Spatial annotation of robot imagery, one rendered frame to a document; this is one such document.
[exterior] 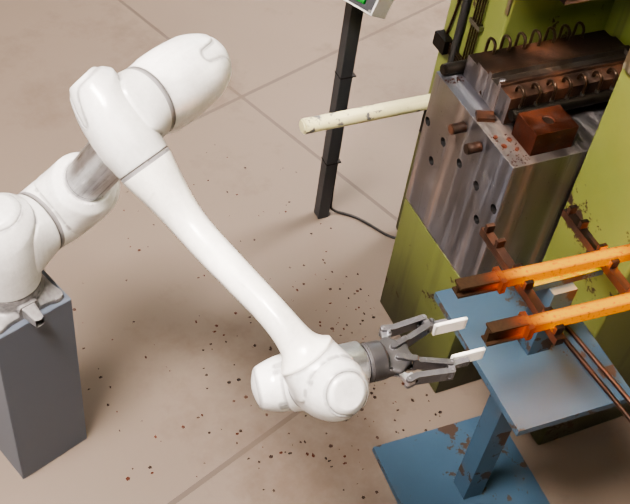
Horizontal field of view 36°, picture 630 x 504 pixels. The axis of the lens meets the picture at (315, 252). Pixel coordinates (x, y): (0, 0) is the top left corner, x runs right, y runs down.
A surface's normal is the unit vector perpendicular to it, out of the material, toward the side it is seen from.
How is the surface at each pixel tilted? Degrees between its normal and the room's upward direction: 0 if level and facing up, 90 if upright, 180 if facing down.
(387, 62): 0
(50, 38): 0
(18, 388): 90
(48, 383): 90
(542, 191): 90
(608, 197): 90
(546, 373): 0
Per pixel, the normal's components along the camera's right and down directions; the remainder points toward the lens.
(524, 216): 0.40, 0.70
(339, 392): 0.46, 0.12
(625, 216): -0.91, 0.22
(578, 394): 0.11, -0.68
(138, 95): 0.40, -0.26
